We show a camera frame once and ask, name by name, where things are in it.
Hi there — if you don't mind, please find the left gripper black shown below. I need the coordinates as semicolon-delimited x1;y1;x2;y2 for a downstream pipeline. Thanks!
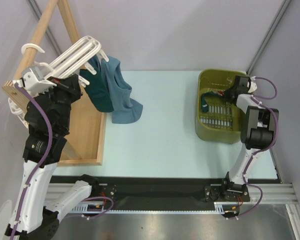
42;74;85;131

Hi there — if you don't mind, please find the white plastic clip hanger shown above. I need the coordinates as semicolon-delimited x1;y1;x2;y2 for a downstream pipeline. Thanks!
7;36;110;132

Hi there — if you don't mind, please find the dark green sock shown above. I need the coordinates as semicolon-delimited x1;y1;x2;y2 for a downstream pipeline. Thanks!
79;55;114;113

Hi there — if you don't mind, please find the green sock with reindeer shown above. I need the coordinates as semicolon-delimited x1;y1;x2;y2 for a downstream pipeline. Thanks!
200;91;224;113

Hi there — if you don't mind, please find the blue sock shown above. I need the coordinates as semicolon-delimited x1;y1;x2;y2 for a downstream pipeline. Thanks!
100;56;143;125

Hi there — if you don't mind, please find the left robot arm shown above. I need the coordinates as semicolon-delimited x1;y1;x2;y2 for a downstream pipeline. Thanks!
5;74;100;240

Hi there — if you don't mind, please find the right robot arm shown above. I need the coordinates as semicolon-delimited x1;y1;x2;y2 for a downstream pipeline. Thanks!
220;75;279;201

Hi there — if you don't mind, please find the olive green plastic basket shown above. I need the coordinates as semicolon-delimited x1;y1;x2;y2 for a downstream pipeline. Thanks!
195;68;247;144

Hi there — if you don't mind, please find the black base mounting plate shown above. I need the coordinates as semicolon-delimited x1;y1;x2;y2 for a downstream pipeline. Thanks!
39;176;251;212

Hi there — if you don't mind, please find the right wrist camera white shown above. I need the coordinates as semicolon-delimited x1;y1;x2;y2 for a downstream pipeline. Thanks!
248;76;258;94

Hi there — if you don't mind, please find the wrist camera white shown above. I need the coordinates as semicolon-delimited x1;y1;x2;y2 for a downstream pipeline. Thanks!
12;66;57;94
248;76;258;94

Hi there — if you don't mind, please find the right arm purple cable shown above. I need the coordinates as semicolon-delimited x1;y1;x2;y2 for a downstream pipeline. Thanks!
224;76;281;221

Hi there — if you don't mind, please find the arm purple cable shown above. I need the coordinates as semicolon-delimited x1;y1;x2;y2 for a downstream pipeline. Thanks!
8;83;115;240
224;76;281;221

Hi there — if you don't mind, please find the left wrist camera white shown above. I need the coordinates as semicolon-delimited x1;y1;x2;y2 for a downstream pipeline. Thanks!
12;66;57;94

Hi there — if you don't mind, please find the wooden drying rack frame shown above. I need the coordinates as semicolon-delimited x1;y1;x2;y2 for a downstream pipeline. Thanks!
2;0;106;166

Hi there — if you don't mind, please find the aluminium rail frame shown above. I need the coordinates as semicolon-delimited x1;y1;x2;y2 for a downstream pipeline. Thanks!
24;182;300;240

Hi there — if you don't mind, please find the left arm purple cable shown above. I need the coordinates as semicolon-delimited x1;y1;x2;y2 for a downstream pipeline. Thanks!
8;83;115;240

